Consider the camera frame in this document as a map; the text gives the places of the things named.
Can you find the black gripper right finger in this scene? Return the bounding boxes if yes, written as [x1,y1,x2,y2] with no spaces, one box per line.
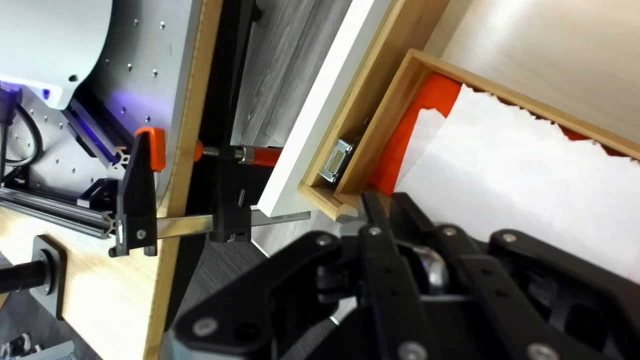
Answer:
[391,192,640,360]

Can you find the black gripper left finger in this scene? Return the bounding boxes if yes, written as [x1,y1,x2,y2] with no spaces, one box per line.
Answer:
[173,189,436,360]

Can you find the wooden drawer white front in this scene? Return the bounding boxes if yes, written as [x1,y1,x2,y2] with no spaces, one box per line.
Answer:
[256,0,640,221]

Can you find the white paper sheet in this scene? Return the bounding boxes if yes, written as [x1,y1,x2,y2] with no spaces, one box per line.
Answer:
[395,81,640,286]

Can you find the black clamp orange pads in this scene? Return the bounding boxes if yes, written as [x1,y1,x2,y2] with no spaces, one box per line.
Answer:
[109,125,316,260]

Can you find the light wooden board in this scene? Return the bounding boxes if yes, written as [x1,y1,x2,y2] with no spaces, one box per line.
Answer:
[0,0,226,360]

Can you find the orange tray liner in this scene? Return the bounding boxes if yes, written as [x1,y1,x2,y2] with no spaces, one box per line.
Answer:
[366,69,629,195]

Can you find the wooden organizer tray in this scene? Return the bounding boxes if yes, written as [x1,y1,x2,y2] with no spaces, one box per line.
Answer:
[333,46,640,202]

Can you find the small metal drawer bracket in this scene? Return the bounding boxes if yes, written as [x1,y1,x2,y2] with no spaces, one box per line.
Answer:
[318,138,357,185]

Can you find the black post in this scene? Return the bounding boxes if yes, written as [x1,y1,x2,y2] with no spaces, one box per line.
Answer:
[199,0,266,151]

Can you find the black bracket with bolt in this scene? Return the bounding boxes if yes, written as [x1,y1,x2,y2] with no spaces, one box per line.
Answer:
[0,236,69,317]

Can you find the grey metal base plate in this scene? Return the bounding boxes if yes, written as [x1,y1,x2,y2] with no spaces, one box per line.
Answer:
[67,0,207,202]

